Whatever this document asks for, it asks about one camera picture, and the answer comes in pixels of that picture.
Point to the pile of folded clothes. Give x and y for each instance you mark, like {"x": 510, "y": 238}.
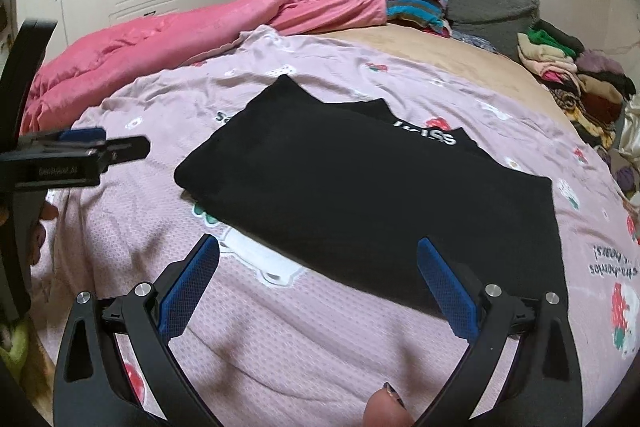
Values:
{"x": 585, "y": 77}

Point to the pink strawberry printed blanket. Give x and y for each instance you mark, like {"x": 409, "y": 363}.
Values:
{"x": 275, "y": 347}

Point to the person's left hand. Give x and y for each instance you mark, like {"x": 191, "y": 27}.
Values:
{"x": 39, "y": 242}

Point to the cream satin curtain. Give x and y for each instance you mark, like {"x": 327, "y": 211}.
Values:
{"x": 632, "y": 127}

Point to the white bag with purple cloth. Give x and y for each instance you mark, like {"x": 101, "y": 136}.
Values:
{"x": 629, "y": 179}

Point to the dark floral cloth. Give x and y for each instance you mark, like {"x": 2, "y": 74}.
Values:
{"x": 472, "y": 42}

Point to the person's right hand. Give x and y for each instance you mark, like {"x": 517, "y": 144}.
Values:
{"x": 385, "y": 412}

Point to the striped colourful clothes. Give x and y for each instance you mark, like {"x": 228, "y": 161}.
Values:
{"x": 415, "y": 14}

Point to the black printed t-shirt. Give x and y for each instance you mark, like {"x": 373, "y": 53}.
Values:
{"x": 350, "y": 197}

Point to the pink fleece quilt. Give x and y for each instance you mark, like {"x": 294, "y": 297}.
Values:
{"x": 165, "y": 37}

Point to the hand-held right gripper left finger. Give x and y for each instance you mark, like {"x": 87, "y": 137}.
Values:
{"x": 187, "y": 287}

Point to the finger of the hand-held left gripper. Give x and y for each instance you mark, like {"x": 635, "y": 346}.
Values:
{"x": 127, "y": 149}
{"x": 80, "y": 135}

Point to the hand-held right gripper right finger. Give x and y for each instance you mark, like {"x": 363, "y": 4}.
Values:
{"x": 447, "y": 287}

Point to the beige bed sheet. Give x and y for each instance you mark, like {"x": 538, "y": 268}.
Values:
{"x": 475, "y": 72}

